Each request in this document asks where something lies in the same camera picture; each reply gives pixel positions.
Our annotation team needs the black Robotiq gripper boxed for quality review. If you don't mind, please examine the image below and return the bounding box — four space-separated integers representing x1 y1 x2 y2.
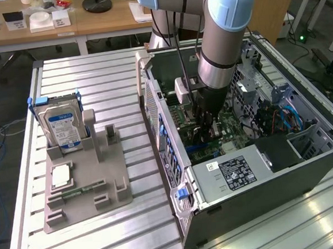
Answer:
194 86 231 128

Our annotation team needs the CPU socket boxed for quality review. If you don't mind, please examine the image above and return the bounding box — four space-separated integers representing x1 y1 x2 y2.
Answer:
183 102 198 121

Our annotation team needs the green motherboard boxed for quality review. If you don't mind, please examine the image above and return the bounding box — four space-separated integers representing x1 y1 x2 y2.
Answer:
163 77 257 167

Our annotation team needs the metal disk bay cage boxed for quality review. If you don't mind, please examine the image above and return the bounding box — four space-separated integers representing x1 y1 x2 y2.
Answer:
228 60 294 131

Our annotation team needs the blue expansion slot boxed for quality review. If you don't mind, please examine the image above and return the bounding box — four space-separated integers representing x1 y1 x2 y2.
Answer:
185 143 209 154

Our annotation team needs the silver chipset heat sink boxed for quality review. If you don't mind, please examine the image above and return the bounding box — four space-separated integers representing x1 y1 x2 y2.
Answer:
221 141 237 155

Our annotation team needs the grey power supply with label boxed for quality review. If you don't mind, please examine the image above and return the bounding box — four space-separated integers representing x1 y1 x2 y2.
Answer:
190 144 274 206

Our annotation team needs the blue case latch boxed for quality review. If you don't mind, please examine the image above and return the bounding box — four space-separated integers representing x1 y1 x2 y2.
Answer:
174 187 188 201

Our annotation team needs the white paper stack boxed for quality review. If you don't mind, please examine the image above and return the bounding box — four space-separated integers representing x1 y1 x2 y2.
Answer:
129 0 153 24

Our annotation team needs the wooden cabinet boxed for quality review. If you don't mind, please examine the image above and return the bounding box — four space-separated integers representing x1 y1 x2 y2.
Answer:
242 0 307 47

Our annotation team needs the black metal stand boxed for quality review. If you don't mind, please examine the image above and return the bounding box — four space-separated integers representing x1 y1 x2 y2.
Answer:
308 24 333 105

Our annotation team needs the open dark grey PC case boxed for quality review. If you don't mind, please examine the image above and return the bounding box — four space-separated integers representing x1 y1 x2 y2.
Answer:
133 24 333 249

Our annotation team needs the black round lamp base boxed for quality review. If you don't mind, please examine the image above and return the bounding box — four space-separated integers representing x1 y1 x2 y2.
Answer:
81 0 114 15

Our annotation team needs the hard disk with blue caddy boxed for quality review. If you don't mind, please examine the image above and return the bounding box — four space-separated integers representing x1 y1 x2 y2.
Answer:
26 90 89 156

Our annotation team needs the green RAM stick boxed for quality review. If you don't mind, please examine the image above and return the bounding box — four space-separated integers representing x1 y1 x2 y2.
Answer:
60 183 104 201

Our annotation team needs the grey plastic parts rack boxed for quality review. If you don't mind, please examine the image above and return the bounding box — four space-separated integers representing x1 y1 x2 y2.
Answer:
34 106 136 235

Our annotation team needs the silver CPU chip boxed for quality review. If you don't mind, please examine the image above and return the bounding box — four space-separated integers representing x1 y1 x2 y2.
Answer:
51 166 72 187

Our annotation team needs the small white labelled box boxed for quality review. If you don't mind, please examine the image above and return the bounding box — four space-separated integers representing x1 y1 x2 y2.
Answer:
51 9 72 29

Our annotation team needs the white box with round dish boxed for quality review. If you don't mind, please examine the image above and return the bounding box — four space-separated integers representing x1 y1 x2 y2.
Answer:
28 10 55 34

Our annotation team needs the white box black top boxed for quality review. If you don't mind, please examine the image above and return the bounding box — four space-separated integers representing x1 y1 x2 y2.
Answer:
1 10 29 32

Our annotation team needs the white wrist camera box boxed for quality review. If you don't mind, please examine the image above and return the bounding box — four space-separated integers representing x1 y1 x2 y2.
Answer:
173 76 194 106

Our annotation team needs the black camera cable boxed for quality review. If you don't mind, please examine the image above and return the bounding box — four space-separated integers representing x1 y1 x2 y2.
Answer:
171 7 197 113

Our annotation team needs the orange wire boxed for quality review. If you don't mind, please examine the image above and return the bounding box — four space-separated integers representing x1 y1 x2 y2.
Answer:
270 108 286 134

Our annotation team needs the blue SATA wire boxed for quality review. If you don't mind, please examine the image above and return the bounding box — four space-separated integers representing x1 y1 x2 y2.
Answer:
280 104 305 133

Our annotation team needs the wooden desk white frame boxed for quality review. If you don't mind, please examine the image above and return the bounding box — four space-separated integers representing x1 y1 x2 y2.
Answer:
0 0 156 55

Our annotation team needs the grey floor cable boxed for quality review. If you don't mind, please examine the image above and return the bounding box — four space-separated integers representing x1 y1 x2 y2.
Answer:
0 117 26 137

